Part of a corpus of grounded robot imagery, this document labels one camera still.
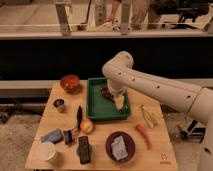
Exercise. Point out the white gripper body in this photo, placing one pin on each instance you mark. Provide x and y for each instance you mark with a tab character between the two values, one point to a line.
119	101

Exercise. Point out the black handled brush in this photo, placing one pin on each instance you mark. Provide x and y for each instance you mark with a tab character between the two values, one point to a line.
70	134

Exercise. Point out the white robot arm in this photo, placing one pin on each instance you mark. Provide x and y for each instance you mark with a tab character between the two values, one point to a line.
194	100

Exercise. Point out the dark pinecone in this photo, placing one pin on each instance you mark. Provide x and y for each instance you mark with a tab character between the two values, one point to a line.
105	92

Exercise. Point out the green plastic tray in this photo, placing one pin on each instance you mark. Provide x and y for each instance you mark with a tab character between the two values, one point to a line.
98	108

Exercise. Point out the orange apple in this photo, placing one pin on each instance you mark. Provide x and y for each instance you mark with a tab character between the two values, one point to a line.
87	126

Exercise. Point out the dark purple plate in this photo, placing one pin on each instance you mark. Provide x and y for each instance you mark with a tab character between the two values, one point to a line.
130	145

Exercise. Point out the orange carrot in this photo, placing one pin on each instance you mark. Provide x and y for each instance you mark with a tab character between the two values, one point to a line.
144	133

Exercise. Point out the grey crumpled cloth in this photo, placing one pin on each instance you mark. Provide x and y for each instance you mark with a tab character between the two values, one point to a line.
118	148

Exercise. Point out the red-brown bowl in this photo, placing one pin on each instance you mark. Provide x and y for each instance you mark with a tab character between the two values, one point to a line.
70	83

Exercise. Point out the small metal cup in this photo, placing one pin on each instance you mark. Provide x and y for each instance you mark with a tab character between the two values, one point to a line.
59	104

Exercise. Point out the black remote control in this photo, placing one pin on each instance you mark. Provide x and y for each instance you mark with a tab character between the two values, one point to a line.
84	150

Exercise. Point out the blue sponge block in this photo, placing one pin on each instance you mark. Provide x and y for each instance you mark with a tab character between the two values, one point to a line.
54	136

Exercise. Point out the black wheeled stand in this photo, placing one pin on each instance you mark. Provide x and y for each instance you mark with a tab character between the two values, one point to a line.
192	131

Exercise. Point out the white paper cup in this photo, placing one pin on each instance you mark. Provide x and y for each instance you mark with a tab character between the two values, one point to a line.
47	152

